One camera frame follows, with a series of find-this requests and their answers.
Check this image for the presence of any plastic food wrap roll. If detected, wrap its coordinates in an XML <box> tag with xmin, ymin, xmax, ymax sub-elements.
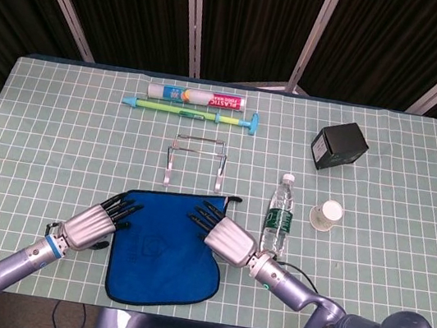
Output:
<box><xmin>146</xmin><ymin>81</ymin><xmax>249</xmax><ymax>115</ymax></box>

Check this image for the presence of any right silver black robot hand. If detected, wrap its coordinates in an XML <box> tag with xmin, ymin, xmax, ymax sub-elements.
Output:
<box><xmin>181</xmin><ymin>196</ymin><xmax>266</xmax><ymax>271</ymax></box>

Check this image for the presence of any green blue toy water pump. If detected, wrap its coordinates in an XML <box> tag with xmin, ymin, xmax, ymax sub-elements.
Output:
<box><xmin>120</xmin><ymin>91</ymin><xmax>261</xmax><ymax>137</ymax></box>

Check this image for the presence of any white floral paper cup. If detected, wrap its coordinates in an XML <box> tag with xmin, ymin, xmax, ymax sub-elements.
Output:
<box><xmin>306</xmin><ymin>196</ymin><xmax>346</xmax><ymax>236</ymax></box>

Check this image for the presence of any blue cloth towel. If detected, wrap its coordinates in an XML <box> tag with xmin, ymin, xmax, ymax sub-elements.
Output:
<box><xmin>100</xmin><ymin>177</ymin><xmax>244</xmax><ymax>321</ymax></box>

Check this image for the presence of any black cardboard box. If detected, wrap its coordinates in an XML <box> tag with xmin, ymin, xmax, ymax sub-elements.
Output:
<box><xmin>307</xmin><ymin>115</ymin><xmax>374</xmax><ymax>179</ymax></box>

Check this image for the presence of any metal wire rack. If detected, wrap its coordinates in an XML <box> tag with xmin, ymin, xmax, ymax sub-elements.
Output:
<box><xmin>160</xmin><ymin>131</ymin><xmax>232</xmax><ymax>196</ymax></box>

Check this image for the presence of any black floor cable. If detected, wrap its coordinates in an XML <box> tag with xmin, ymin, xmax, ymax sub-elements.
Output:
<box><xmin>49</xmin><ymin>298</ymin><xmax>67</xmax><ymax>328</ymax></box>
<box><xmin>67</xmin><ymin>302</ymin><xmax>90</xmax><ymax>328</ymax></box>

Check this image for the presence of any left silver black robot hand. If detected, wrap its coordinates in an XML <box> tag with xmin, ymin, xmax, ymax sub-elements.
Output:
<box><xmin>58</xmin><ymin>183</ymin><xmax>145</xmax><ymax>261</ymax></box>

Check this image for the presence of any green checkered tablecloth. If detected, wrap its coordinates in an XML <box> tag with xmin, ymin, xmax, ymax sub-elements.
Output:
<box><xmin>0</xmin><ymin>48</ymin><xmax>437</xmax><ymax>328</ymax></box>

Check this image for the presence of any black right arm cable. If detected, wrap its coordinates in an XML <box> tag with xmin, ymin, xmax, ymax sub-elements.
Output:
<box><xmin>270</xmin><ymin>258</ymin><xmax>324</xmax><ymax>294</ymax></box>

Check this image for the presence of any clear water bottle green label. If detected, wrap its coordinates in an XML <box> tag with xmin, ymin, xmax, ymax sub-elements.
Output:
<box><xmin>257</xmin><ymin>170</ymin><xmax>300</xmax><ymax>256</ymax></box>

